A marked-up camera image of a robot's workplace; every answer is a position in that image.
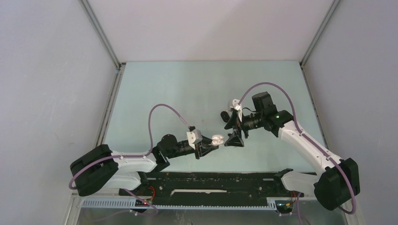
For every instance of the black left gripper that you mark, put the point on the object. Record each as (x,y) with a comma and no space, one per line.
(202,149)

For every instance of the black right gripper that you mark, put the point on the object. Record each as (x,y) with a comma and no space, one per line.
(235,139)

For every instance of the white earbud charging case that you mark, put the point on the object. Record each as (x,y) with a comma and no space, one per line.
(217,140)

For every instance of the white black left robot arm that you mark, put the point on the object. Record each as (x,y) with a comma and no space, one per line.
(102,168)

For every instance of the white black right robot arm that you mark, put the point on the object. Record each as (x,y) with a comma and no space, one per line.
(322,160)

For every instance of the black earbud charging case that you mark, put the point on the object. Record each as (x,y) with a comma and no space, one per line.
(225,116)

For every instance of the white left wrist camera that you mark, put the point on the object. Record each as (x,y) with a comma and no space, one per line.
(194,137)

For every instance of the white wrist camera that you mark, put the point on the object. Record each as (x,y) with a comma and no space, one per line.
(236,107)
(194,137)

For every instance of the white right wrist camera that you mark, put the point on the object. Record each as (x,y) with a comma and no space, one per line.
(236,107)

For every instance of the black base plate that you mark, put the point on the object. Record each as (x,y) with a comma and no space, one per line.
(214,189)

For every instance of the white slotted cable duct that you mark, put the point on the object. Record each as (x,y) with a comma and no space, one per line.
(131,203)

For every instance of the aluminium corner post left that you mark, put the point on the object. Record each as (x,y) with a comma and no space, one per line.
(100,32)

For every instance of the aluminium corner post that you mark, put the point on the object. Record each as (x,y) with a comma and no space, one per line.
(326,20)
(100,32)

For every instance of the aluminium corner post right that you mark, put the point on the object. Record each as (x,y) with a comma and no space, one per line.
(326,20)

